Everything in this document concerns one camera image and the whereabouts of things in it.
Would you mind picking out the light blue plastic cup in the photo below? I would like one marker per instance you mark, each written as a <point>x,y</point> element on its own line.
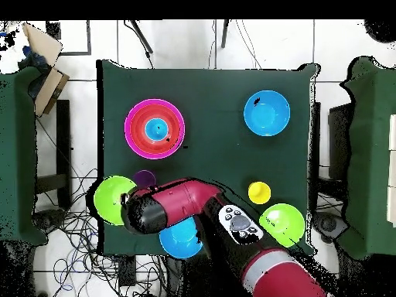
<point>153,133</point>

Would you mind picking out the light blue plastic bowl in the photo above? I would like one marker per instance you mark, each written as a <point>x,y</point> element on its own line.
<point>266,113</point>
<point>179,243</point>

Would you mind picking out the black metal stand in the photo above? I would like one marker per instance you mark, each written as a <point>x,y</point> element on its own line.
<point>63,139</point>

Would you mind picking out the yellow plastic cup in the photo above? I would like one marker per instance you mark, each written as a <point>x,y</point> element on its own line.
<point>259,192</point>

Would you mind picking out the white box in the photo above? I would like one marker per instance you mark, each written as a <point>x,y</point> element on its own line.
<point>393,139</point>

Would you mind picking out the black rectangular object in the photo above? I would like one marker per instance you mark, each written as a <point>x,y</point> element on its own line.
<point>340,139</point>

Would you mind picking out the purple plastic cup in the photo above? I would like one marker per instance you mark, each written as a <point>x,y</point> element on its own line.
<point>144,178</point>

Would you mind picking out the cardboard box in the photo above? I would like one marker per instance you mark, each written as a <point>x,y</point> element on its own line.
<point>49,89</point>

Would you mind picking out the dark green tablecloth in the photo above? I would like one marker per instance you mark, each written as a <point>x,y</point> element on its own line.
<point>371,154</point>
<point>15,154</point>
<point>216,139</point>

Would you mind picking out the grey chair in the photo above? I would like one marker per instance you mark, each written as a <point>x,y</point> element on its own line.
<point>328,224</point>

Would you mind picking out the black power strip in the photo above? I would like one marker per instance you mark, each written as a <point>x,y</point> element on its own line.
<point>127,272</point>

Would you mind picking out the large pink plastic bowl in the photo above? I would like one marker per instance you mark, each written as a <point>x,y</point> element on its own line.
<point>127,129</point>

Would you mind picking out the orange plastic bowl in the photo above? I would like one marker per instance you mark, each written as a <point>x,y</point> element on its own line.
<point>136,129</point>

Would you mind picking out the blue cloth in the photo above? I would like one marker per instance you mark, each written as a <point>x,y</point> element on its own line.
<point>34,58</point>

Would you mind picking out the black tripod leg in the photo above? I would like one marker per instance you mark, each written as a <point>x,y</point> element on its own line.
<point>142,37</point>
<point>225,34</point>

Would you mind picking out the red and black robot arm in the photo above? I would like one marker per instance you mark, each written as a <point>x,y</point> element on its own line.
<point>191,198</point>

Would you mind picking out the black equipment with knob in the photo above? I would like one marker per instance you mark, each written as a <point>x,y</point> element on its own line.
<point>48,219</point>

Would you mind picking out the green plastic bowl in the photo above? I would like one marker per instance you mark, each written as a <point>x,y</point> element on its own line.
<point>105,198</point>
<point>286,229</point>

